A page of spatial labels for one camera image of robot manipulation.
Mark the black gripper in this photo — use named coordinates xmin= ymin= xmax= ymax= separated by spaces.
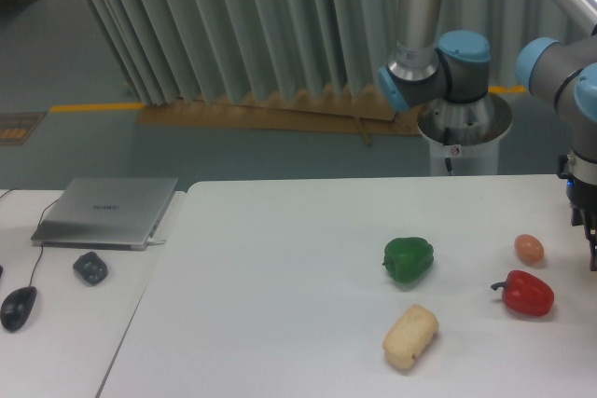
xmin=557 ymin=153 xmax=597 ymax=271

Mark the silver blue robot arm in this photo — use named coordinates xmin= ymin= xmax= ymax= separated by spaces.
xmin=378 ymin=0 xmax=596 ymax=243

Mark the red bell pepper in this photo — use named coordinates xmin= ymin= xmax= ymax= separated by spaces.
xmin=491 ymin=270 xmax=555 ymax=317

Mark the green bell pepper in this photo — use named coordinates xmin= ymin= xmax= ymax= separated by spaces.
xmin=382 ymin=237 xmax=434 ymax=284

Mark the brown egg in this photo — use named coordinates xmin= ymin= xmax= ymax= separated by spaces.
xmin=514 ymin=234 xmax=545 ymax=265

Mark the beige bread loaf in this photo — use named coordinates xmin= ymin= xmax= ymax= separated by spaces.
xmin=382 ymin=304 xmax=439 ymax=370

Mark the brown cardboard sheet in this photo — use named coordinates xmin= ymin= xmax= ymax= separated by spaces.
xmin=136 ymin=84 xmax=420 ymax=145

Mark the pale green pleated curtain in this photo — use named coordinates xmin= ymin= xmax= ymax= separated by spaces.
xmin=59 ymin=0 xmax=597 ymax=106

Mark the silver closed laptop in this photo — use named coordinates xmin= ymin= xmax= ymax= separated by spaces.
xmin=31 ymin=177 xmax=177 ymax=250

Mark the white side table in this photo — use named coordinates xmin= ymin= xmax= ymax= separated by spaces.
xmin=1 ymin=189 xmax=185 ymax=397

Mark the black computer mouse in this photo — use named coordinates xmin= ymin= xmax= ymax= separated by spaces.
xmin=1 ymin=286 xmax=37 ymax=333

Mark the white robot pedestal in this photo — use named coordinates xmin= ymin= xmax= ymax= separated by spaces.
xmin=417 ymin=93 xmax=512 ymax=176

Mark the black mouse cable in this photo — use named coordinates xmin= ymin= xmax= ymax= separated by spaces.
xmin=0 ymin=188 xmax=62 ymax=288

